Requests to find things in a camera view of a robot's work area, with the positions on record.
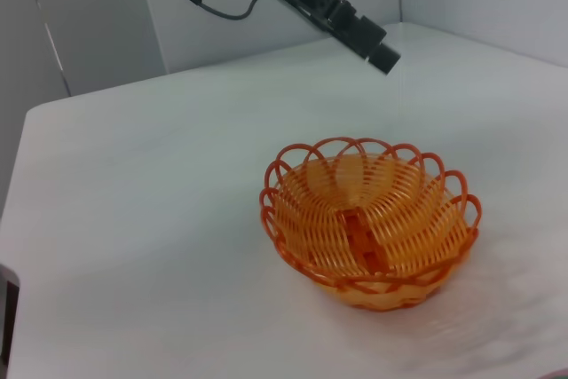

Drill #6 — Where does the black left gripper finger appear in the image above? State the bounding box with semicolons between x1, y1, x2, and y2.
280;0;403;77

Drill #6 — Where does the orange woven plastic basket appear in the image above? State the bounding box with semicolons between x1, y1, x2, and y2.
258;135;483;313

